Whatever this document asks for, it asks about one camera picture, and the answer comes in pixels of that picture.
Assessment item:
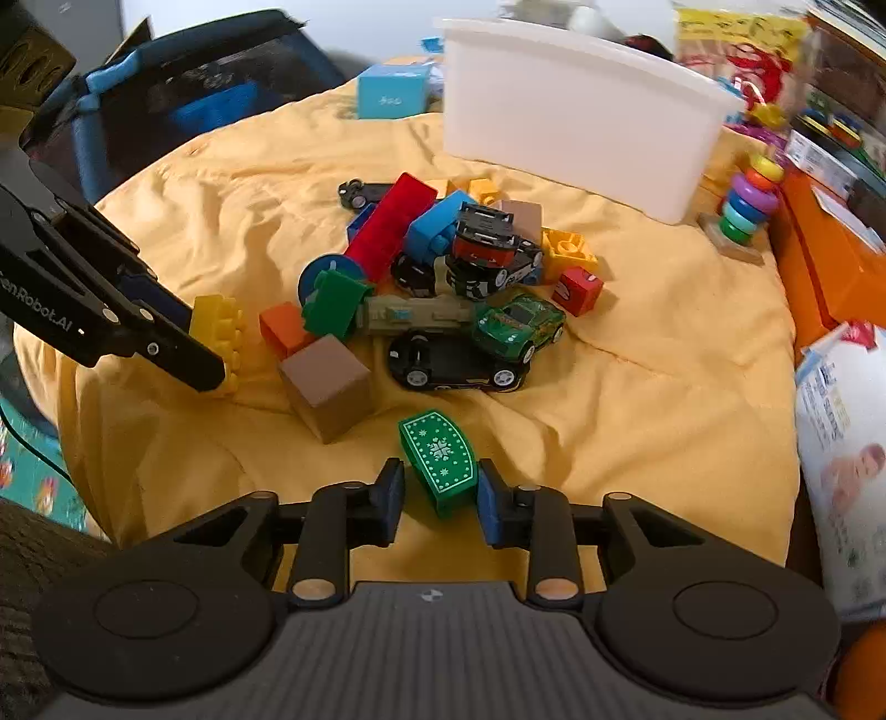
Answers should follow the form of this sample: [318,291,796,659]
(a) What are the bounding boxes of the green patterned toy car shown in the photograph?
[472,292,567,364]

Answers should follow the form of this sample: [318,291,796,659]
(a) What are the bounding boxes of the black white toy car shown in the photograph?
[446,239,545,300]

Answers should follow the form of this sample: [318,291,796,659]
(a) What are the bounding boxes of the dark woven fabric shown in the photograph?
[0,498,119,720]

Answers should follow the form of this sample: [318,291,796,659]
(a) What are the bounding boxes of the green patterned toy block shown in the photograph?
[398,408,480,519]

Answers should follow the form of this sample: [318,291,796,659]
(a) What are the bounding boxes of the white plastic bin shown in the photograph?
[439,17,747,226]

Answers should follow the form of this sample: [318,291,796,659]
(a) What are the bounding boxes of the orange box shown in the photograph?
[768,169,886,333]

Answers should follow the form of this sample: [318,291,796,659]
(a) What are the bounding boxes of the black toy car chassis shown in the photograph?
[338,178,397,209]

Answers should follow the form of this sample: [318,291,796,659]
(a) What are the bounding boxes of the tan toy block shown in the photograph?
[499,199,543,243]

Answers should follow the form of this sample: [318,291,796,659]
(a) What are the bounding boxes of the yellow red snack bag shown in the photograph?
[674,8,811,105]

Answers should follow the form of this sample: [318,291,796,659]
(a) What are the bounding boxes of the orange toy block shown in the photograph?
[259,302,316,361]

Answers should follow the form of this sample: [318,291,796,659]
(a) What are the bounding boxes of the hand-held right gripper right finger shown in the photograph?
[476,459,700,602]

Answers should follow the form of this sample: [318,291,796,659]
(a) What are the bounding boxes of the green red toy car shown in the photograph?
[453,203,517,268]

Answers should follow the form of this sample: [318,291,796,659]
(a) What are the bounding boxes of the teal play mat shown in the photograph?
[0,394,105,541]

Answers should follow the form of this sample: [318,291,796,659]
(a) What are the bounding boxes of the stack of books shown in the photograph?
[806,0,886,53]

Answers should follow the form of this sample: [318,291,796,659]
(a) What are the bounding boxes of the blue fabric basket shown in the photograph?
[20,8,347,205]

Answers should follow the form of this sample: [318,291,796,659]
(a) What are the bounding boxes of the black red toy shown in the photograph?
[626,31,676,63]

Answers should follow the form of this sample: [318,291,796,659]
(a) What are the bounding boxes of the white plastic bag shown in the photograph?
[498,0,676,53]

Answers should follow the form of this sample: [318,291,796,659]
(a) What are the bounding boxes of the yellow studded toy block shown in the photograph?
[541,228,598,285]
[190,294,245,397]

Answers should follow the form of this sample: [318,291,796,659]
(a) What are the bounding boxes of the long red toy block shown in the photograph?
[344,173,439,285]

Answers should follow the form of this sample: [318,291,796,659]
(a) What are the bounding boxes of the light blue box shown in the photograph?
[358,62,439,120]

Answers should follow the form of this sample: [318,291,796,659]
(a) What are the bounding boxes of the tan toy military vehicle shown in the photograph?
[356,294,478,338]

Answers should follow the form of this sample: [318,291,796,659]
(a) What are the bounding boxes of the rainbow ring stacking toy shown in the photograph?
[698,153,786,265]

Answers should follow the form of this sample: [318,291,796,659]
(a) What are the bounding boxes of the white diaper pack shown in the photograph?
[795,320,886,620]

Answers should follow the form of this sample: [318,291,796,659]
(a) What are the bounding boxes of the pink small toys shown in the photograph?
[720,76,794,143]

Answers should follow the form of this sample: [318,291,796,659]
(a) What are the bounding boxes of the yellow cloth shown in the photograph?
[14,55,804,596]

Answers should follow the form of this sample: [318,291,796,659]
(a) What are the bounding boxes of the clear plastic toy box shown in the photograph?
[789,20,886,188]

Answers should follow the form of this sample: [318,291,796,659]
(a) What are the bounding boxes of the black cable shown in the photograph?
[0,398,74,486]

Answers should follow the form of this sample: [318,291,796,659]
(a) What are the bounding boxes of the blue round toy sign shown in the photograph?
[299,253,364,306]

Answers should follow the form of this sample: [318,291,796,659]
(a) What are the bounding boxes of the orange round object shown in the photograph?
[827,626,886,720]

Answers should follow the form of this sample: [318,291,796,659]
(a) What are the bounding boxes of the brown cube block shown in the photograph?
[278,334,375,444]

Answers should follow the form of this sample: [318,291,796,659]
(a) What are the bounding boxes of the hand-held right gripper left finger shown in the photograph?
[173,459,407,605]

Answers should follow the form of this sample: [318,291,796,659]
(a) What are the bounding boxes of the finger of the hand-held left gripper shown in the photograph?
[104,301,228,394]
[51,203,196,325]

